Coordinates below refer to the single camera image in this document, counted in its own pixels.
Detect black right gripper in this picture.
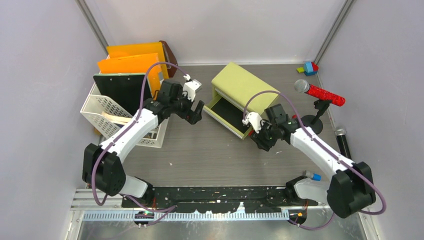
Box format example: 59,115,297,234
249,119,278,152

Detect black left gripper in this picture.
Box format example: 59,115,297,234
169,86,204,125

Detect green metal drawer cabinet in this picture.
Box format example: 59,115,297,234
203,62,279,140

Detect black clipboard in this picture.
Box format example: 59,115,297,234
93,73,145,116

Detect Nineteen Eighty-Four dark book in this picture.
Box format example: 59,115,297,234
101,111,132,125

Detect white plastic file rack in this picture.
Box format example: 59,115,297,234
80,83,168,148

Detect thick orange binder folder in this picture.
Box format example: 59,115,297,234
97,53,164,94

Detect mint green clipboard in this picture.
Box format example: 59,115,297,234
93,72,157,97

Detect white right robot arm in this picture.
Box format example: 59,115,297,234
242,104,377,218

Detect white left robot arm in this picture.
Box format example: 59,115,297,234
82,79,205,207

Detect black microphone stand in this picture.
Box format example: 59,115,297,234
301,99,332,135

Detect brown wooden object behind rack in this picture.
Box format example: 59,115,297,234
159,40,178,78

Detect blue silver small marker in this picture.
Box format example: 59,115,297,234
302,170,322,181

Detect red glitter microphone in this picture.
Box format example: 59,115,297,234
294,79,346,107

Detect black handheld microphone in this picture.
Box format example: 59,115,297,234
334,128,352,159

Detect colourful toy blocks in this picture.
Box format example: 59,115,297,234
296,61,319,76

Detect thin orange folder in rack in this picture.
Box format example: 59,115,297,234
106,41,165,62

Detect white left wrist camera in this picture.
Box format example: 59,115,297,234
182,74,202,102

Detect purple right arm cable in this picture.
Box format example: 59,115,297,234
243,90,387,231

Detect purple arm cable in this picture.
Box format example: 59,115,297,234
243,90,387,231
91,61,191,226

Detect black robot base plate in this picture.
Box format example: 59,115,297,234
121,186,318,214

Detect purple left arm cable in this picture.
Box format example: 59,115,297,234
91,61,191,226

